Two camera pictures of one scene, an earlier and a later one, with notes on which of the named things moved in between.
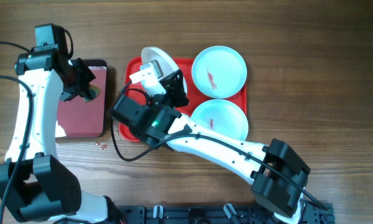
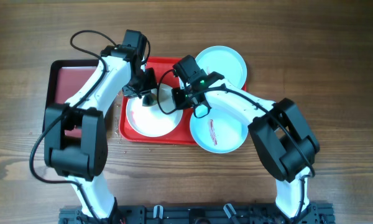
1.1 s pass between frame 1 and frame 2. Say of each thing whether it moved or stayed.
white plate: moved
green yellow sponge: moved
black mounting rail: stayed
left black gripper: moved
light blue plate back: stayed
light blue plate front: stayed
